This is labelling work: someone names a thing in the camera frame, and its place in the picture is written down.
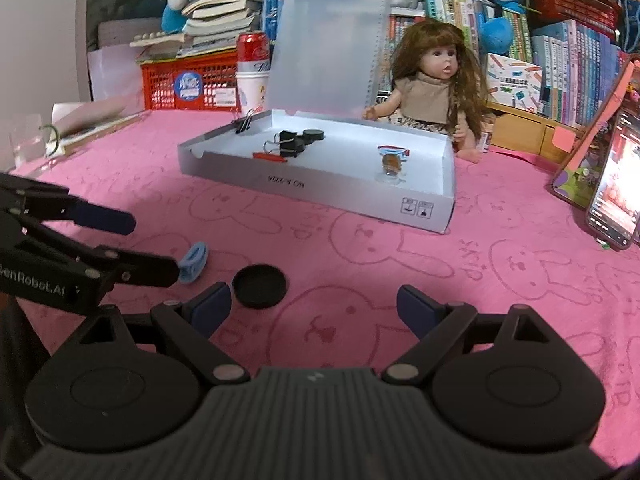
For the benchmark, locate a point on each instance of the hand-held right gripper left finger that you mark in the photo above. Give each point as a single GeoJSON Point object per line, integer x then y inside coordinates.
{"type": "Point", "coordinates": [210, 307]}

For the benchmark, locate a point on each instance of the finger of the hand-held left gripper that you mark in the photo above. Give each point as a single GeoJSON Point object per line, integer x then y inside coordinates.
{"type": "Point", "coordinates": [150, 271]}
{"type": "Point", "coordinates": [107, 221]}

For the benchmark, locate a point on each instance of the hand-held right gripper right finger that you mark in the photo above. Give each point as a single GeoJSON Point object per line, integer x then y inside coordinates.
{"type": "Point", "coordinates": [417, 310]}

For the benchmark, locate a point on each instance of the small blue hair clip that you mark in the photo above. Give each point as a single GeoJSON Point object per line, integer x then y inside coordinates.
{"type": "Point", "coordinates": [194, 262]}

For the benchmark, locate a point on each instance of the black round lid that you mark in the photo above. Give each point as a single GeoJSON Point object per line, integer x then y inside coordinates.
{"type": "Point", "coordinates": [260, 286]}

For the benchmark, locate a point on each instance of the clear plastic dish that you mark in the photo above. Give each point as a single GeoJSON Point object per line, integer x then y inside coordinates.
{"type": "Point", "coordinates": [391, 177]}

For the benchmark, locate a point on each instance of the brown acorn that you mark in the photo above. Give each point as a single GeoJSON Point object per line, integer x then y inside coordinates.
{"type": "Point", "coordinates": [393, 165]}

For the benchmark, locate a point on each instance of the grey cardboard box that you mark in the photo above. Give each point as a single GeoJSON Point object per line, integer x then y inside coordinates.
{"type": "Point", "coordinates": [320, 192]}

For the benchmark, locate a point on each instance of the large blue hair clip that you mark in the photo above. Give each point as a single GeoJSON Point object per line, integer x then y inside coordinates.
{"type": "Point", "coordinates": [387, 155]}

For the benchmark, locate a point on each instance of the black binder clip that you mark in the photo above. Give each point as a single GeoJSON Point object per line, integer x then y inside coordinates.
{"type": "Point", "coordinates": [287, 137]}
{"type": "Point", "coordinates": [245, 122]}

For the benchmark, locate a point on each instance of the pink rabbit print towel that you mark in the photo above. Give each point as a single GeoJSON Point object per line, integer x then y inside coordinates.
{"type": "Point", "coordinates": [400, 280]}

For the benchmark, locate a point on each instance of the red plastic basket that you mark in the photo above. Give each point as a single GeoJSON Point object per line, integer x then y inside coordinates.
{"type": "Point", "coordinates": [165, 85]}
{"type": "Point", "coordinates": [575, 5]}

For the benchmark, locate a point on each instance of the small white bottle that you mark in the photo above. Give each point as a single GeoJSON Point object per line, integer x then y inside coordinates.
{"type": "Point", "coordinates": [488, 134]}

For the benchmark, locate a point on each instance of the white paper cup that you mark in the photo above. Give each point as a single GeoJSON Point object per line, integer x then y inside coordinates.
{"type": "Point", "coordinates": [251, 91]}

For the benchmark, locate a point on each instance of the wooden drawer organizer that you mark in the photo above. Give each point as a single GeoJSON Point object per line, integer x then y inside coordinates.
{"type": "Point", "coordinates": [530, 132]}

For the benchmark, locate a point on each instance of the brown-haired doll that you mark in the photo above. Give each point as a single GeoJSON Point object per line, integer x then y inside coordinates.
{"type": "Point", "coordinates": [432, 95]}

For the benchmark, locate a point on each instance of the pink phone stand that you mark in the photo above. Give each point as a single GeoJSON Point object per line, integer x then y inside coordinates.
{"type": "Point", "coordinates": [580, 160]}

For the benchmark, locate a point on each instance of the red soda can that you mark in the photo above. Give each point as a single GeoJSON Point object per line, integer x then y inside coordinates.
{"type": "Point", "coordinates": [254, 52]}

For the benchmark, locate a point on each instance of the blue and white plush toy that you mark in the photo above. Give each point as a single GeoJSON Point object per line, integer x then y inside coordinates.
{"type": "Point", "coordinates": [175, 7]}

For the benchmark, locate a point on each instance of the stack of books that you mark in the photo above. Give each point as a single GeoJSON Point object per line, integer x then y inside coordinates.
{"type": "Point", "coordinates": [220, 15]}

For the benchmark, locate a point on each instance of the smartphone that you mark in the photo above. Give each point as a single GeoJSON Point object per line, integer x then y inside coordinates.
{"type": "Point", "coordinates": [617, 185]}

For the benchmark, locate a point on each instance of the colourful printed box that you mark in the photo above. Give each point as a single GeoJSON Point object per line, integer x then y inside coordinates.
{"type": "Point", "coordinates": [515, 84]}

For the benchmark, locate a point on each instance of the translucent plastic clipboard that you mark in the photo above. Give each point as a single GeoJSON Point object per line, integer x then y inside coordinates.
{"type": "Point", "coordinates": [325, 50]}

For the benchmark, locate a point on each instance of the row of books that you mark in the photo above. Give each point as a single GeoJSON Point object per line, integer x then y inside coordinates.
{"type": "Point", "coordinates": [575, 70]}

